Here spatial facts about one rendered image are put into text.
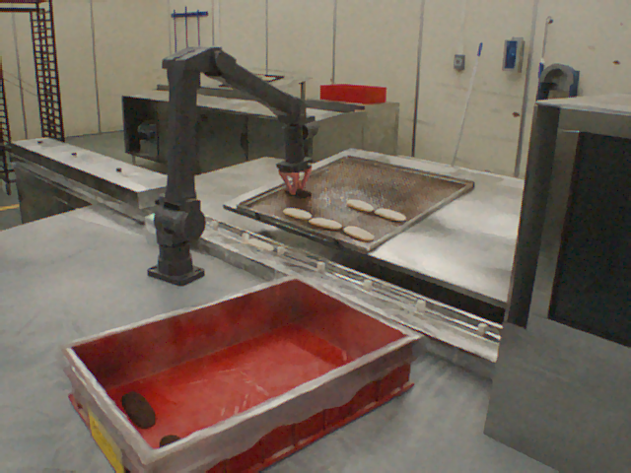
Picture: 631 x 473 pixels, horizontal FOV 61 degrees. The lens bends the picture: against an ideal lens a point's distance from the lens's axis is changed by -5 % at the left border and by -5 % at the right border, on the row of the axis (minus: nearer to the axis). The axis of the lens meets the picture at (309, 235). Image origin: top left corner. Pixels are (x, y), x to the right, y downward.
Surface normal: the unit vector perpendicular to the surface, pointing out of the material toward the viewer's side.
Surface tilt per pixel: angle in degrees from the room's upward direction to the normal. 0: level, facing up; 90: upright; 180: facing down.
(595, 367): 91
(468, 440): 0
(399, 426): 0
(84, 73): 90
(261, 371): 0
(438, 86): 90
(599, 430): 89
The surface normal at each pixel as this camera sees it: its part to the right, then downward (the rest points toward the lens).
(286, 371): 0.02, -0.95
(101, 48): 0.70, 0.25
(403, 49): -0.71, 0.22
